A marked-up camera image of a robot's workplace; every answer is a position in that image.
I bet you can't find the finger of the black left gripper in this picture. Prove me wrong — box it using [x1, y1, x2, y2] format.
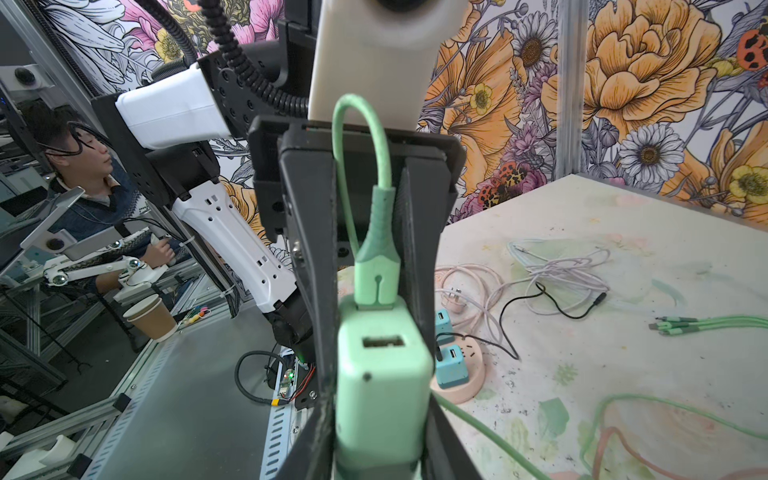
[395, 157, 457, 353]
[280, 151, 339, 396]

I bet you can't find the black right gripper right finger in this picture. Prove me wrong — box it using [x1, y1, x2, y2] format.
[422, 396, 482, 480]

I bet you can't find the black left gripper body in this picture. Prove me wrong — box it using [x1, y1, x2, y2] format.
[248, 115, 466, 252]

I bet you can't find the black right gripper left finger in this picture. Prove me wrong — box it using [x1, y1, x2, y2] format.
[276, 383, 336, 480]

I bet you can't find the green multi-head charging cable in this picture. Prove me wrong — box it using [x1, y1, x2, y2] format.
[331, 92, 768, 480]

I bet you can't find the teal charger plug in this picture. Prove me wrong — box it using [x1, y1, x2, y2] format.
[435, 309, 454, 345]
[435, 344, 469, 389]

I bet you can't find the green charger plug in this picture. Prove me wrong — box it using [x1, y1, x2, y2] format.
[335, 295, 434, 479]

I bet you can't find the black thin cable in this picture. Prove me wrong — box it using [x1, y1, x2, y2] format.
[435, 280, 608, 362]

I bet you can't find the white lilac cable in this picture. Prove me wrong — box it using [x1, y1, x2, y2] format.
[482, 239, 613, 319]

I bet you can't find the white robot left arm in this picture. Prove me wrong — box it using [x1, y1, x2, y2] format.
[93, 1, 466, 392]

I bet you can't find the round pink power socket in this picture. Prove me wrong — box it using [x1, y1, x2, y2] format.
[430, 336, 486, 405]

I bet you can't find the brown paper cup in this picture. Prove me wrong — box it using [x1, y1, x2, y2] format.
[123, 294, 178, 342]

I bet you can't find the seated person in background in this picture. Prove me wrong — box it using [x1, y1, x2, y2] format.
[20, 98, 178, 295]

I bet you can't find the beige coiled cable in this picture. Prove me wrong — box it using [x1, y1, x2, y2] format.
[433, 263, 505, 337]

